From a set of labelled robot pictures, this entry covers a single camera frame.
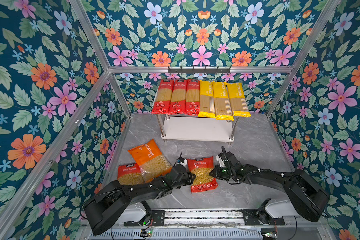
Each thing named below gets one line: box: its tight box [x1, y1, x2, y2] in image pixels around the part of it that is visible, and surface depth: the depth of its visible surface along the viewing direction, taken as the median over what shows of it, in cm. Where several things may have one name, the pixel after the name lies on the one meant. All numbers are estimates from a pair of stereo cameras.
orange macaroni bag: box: [128, 139, 173, 183], surface depth 92 cm
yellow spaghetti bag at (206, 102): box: [198, 80, 216, 118], surface depth 77 cm
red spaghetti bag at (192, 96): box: [185, 79, 200, 116], surface depth 78 cm
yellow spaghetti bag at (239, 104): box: [227, 82, 251, 118], surface depth 77 cm
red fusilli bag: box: [186, 156, 219, 193], surface depth 86 cm
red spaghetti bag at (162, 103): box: [151, 79, 174, 115], surface depth 78 cm
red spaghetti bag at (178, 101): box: [168, 79, 187, 116], surface depth 78 cm
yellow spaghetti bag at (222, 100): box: [212, 81, 234, 121], surface depth 77 cm
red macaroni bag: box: [117, 163, 145, 185], surface depth 86 cm
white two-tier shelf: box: [157, 114, 240, 145], surface depth 103 cm
